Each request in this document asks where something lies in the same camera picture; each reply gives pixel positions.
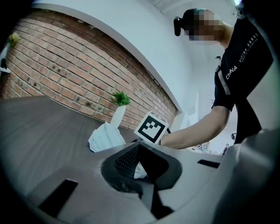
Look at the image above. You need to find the yellow flower plant in vase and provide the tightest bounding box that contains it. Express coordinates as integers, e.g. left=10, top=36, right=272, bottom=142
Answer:
left=0, top=32, right=21, bottom=68

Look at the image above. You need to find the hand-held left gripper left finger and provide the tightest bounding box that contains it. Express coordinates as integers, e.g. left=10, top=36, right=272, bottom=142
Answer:
left=101, top=143, right=144, bottom=194

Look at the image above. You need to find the white vase with green plant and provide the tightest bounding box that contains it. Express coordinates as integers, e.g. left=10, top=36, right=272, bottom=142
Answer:
left=110, top=91, right=131, bottom=129

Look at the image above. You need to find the person's right forearm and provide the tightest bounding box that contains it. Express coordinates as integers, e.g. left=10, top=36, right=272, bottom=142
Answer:
left=160, top=105, right=233, bottom=151

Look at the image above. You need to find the white umbrella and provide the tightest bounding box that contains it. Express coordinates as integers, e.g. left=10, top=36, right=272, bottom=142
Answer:
left=87, top=122, right=147, bottom=179

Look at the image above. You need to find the black head-mounted camera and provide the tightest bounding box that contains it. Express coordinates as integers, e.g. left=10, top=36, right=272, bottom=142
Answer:
left=173, top=16, right=186, bottom=37

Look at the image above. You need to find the person's black t-shirt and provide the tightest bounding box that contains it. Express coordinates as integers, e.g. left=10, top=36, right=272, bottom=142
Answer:
left=211, top=16, right=274, bottom=145

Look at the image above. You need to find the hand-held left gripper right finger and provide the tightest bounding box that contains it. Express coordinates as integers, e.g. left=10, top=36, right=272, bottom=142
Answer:
left=138, top=142, right=183, bottom=220

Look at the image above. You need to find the person's head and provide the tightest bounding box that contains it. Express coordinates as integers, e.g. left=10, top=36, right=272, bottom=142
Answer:
left=182, top=8, right=235, bottom=48

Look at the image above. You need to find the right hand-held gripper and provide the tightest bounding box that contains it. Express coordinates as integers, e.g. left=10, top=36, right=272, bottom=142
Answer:
left=133, top=111, right=169, bottom=145

